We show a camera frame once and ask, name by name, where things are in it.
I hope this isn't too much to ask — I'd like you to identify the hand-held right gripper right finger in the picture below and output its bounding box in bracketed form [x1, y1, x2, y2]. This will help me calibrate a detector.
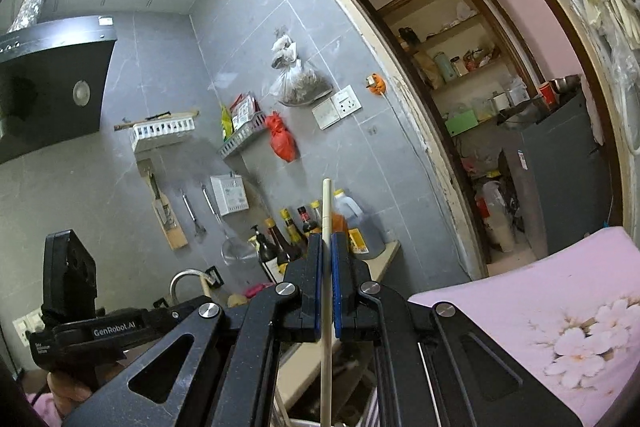
[330, 232, 585, 427]

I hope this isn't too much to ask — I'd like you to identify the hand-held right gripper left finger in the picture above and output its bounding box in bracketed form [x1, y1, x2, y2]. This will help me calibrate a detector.
[62, 233, 324, 427]

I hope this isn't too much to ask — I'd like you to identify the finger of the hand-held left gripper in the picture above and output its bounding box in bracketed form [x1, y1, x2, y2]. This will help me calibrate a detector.
[146, 296, 202, 334]

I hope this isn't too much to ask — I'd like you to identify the wooden chopstick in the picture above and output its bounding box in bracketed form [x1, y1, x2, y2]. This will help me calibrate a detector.
[320, 178, 334, 427]

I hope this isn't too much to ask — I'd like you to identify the person's left hand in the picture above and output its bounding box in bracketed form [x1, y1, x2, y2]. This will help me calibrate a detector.
[47, 369, 97, 416]

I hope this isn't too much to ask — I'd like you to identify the metal faucet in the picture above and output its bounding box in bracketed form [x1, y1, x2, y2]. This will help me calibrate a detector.
[169, 269, 214, 306]

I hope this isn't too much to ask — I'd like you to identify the yellow cap sauce bottle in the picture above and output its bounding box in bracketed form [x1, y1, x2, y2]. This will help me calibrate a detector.
[264, 217, 302, 269]

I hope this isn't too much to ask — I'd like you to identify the dark pump sauce bottle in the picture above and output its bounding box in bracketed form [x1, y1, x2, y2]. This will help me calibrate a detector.
[251, 225, 281, 284]

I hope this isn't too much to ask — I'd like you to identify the red cap sauce bottle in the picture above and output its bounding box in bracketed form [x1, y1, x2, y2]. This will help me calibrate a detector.
[296, 205, 321, 236]

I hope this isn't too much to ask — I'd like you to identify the large dark oil jug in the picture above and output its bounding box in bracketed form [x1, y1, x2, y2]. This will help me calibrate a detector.
[330, 189, 387, 259]

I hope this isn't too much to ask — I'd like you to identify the metal mesh strainer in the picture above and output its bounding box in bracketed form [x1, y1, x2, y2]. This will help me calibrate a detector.
[201, 183, 259, 266]

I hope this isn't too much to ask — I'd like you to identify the metal peeler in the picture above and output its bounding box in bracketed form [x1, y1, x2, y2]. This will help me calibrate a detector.
[179, 189, 208, 243]

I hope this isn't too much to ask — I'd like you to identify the wooden knife block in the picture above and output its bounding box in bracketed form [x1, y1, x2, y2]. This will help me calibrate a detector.
[135, 158, 190, 252]

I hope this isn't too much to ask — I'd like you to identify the red plastic bag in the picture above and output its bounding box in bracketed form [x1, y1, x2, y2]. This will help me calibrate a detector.
[263, 110, 300, 164]

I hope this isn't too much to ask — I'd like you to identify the yellow packet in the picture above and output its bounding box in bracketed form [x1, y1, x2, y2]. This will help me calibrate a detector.
[220, 104, 236, 140]

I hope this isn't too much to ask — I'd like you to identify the black range hood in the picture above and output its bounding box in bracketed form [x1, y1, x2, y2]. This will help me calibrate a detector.
[0, 15, 119, 164]

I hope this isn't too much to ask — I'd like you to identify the clear bag of dried goods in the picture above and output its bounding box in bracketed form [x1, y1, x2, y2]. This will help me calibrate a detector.
[269, 29, 334, 108]

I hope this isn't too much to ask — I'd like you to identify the pink floral tablecloth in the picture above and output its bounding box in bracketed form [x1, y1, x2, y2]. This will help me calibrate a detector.
[407, 227, 640, 421]

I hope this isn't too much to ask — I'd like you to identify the green box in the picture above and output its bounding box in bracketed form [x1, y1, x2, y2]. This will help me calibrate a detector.
[443, 109, 481, 136]

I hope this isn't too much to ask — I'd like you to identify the grey refrigerator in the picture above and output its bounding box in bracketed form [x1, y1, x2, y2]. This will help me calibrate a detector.
[502, 89, 614, 266]

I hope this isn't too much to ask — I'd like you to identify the metal bowl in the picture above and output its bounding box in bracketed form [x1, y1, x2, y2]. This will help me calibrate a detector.
[549, 75, 582, 94]

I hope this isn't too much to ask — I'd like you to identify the white wall box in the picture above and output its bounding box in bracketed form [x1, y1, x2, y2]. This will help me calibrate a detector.
[209, 174, 250, 217]

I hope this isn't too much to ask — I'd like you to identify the grey wall basket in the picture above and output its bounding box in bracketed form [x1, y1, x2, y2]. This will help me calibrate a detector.
[217, 109, 269, 160]

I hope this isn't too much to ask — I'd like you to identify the white wall rack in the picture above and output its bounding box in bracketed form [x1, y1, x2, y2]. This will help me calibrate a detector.
[113, 107, 200, 154]

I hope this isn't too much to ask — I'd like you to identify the white wall socket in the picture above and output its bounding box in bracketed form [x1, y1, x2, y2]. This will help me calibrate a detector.
[312, 85, 362, 130]

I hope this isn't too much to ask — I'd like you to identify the silver exhaust duct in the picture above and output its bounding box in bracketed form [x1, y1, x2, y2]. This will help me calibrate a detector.
[7, 0, 49, 36]

